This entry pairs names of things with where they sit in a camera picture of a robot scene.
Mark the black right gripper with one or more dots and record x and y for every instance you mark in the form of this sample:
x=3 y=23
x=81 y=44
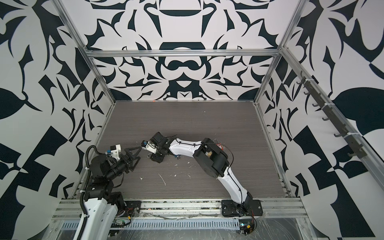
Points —
x=156 y=159

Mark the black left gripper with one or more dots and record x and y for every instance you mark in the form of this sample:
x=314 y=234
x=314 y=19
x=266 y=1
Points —
x=129 y=159

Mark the red safety padlock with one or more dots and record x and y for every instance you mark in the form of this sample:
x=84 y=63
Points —
x=220 y=146

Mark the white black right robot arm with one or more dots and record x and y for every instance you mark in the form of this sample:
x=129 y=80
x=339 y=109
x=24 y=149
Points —
x=215 y=163

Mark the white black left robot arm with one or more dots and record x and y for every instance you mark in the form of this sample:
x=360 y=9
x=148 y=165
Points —
x=102 y=208

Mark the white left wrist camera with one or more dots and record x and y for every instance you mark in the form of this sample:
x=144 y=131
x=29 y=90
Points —
x=114 y=152

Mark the white slotted cable duct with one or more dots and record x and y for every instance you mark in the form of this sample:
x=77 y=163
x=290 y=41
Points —
x=181 y=224

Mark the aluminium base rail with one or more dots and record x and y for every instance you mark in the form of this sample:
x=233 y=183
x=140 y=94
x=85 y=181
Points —
x=191 y=208

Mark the grey wall hook rail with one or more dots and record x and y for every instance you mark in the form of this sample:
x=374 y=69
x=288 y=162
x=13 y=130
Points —
x=333 y=114

